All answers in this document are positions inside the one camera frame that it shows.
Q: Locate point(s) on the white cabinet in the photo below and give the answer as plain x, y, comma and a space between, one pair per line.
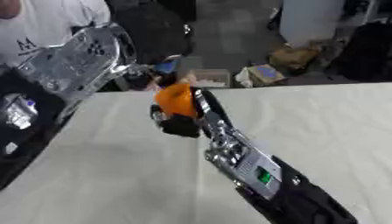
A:
311, 20

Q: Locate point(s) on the grey blue cup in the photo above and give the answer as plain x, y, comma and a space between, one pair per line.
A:
188, 66

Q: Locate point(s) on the open cardboard box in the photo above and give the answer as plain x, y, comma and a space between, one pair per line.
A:
212, 78

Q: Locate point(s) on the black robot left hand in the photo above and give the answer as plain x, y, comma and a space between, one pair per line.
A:
140, 76

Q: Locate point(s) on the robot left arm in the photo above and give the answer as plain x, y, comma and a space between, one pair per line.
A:
76, 64

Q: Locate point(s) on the orange cup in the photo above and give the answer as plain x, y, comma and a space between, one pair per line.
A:
176, 99

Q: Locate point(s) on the crumpled brown cardboard box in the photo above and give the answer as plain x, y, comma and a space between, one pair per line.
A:
293, 57

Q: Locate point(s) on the person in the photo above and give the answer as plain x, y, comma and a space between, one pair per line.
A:
46, 20

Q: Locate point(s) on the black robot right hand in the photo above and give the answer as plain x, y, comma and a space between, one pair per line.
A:
179, 126

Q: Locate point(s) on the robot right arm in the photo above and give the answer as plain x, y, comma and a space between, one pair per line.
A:
265, 175

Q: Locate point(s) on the large black bag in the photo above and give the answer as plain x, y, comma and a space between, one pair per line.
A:
365, 52

